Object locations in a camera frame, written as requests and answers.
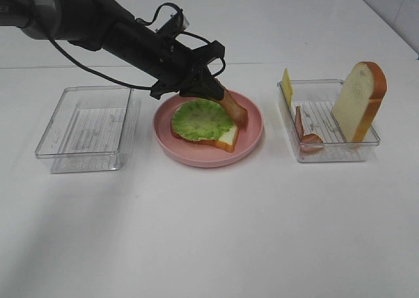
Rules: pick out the pink round plate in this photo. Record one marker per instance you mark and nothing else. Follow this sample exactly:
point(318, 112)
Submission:
point(206, 156)

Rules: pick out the clear right plastic tray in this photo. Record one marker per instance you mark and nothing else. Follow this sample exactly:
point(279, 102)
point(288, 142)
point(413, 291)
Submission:
point(315, 98)

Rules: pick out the green lettuce leaf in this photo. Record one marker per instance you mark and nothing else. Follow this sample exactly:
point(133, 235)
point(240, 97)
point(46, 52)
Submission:
point(201, 119)

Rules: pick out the clear plastic tray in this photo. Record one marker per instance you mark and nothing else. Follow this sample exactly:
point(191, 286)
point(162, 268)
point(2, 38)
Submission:
point(90, 130)
point(315, 98)

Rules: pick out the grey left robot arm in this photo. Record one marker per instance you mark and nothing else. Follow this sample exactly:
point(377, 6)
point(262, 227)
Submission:
point(105, 25)

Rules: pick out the clear left plastic tray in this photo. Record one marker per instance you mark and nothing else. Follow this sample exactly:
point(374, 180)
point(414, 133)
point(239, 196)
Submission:
point(90, 130)

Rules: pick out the bacon strip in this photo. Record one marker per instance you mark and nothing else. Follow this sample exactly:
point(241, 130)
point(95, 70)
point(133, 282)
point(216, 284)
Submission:
point(235, 111)
point(306, 137)

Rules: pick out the yellow cheese slice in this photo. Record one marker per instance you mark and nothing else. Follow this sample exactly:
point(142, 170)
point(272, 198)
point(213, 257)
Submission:
point(287, 87)

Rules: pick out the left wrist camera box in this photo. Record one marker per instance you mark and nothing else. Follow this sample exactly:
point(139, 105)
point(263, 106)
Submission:
point(174, 26)

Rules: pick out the bread slice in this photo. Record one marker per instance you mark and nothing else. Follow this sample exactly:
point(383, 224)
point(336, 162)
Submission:
point(226, 142)
point(359, 101)

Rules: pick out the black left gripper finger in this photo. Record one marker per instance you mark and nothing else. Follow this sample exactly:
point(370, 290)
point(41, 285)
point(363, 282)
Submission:
point(203, 85)

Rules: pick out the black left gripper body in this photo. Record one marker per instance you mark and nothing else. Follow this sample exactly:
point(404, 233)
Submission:
point(165, 59)

